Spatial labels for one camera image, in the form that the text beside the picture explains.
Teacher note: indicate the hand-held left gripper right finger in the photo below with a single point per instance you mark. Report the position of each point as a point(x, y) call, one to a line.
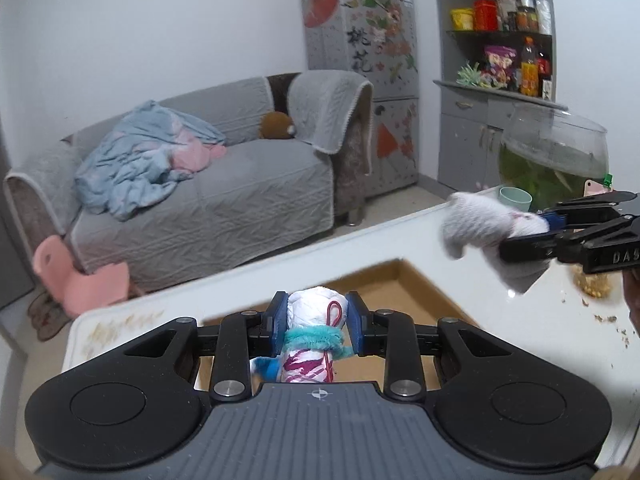
point(356, 326)

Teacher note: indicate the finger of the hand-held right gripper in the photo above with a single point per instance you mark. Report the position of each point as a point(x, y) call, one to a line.
point(580, 212)
point(540, 249)

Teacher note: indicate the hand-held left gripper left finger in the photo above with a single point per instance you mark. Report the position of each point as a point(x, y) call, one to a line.
point(280, 321)

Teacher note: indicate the white purple-print plastic bag bundle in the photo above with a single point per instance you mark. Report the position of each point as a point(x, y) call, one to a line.
point(312, 310)

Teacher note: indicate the white sock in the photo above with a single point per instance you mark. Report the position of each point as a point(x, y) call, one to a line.
point(480, 220)

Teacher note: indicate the brown cardboard box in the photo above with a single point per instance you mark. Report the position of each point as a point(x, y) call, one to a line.
point(425, 305)

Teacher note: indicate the small pink object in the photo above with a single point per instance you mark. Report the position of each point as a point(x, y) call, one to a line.
point(593, 188)

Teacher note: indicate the green cup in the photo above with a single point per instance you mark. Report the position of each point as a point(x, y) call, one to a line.
point(515, 199)

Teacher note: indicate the glass fish bowl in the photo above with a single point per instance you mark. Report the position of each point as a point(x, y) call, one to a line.
point(550, 160)

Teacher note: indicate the grey cabinet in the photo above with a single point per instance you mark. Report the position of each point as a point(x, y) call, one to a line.
point(465, 145)

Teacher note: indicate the grey sofa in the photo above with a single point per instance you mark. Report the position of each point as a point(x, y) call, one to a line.
point(250, 195)

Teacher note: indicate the dark bottle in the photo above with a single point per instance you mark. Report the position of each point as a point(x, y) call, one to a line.
point(545, 66)

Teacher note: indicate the orange drink bottle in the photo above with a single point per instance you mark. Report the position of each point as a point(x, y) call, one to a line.
point(529, 67)

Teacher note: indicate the purple snack bag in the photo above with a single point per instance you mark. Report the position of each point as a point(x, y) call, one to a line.
point(499, 65)

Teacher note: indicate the green artificial plant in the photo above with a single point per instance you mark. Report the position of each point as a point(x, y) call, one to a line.
point(469, 74)

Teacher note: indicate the pink cloth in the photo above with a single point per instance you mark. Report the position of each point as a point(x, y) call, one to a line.
point(192, 152)

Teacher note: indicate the brown plush toy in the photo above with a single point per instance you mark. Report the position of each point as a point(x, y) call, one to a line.
point(275, 125)

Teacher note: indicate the pink plastic chair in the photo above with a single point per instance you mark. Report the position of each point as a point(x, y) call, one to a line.
point(85, 285)

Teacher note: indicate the red container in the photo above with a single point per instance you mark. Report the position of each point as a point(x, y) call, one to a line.
point(486, 15)

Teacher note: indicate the light blue blanket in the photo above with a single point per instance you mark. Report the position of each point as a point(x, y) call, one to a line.
point(130, 160)

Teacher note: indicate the yellow container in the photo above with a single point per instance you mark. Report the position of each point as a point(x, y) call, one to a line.
point(462, 19)

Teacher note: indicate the floor rug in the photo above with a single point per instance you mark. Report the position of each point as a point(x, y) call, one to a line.
point(47, 317)

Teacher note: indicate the flower-sticker refrigerator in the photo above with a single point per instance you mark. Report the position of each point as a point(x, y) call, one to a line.
point(360, 85)

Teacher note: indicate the grey door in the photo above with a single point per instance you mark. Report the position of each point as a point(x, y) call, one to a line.
point(12, 240)

